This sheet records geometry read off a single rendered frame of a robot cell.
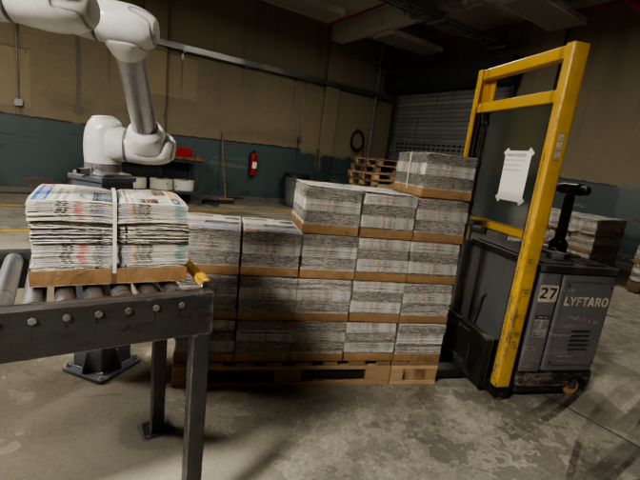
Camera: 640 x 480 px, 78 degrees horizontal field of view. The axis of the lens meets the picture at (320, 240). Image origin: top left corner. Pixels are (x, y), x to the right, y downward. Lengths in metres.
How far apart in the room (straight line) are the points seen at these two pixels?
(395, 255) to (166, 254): 1.25
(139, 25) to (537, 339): 2.37
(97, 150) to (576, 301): 2.56
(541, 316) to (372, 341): 0.93
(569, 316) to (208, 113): 7.57
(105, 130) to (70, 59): 6.40
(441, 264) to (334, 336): 0.69
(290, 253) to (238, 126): 7.19
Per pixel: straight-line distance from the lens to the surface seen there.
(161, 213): 1.16
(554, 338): 2.61
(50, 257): 1.19
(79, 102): 8.38
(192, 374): 1.24
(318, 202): 1.91
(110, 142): 2.05
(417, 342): 2.34
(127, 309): 1.10
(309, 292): 2.01
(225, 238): 1.89
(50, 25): 1.12
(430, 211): 2.11
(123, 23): 1.62
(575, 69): 2.30
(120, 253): 1.19
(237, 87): 9.03
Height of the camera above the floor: 1.21
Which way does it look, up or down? 12 degrees down
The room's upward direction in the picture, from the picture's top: 7 degrees clockwise
